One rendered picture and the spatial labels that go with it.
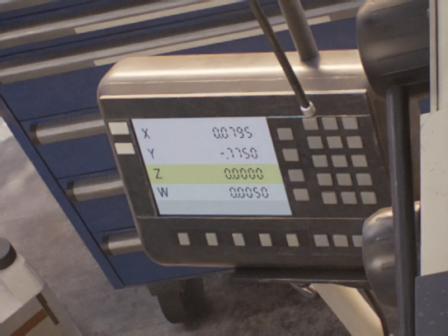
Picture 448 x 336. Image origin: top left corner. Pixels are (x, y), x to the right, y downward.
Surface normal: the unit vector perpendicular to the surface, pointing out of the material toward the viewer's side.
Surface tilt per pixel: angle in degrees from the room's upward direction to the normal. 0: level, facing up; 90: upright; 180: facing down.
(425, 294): 0
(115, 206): 90
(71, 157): 90
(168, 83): 15
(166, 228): 71
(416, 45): 49
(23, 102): 90
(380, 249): 29
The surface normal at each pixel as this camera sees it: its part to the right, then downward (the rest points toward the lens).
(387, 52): -0.28, 0.14
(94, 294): -0.36, -0.64
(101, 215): -0.11, 0.76
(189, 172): -0.40, 0.52
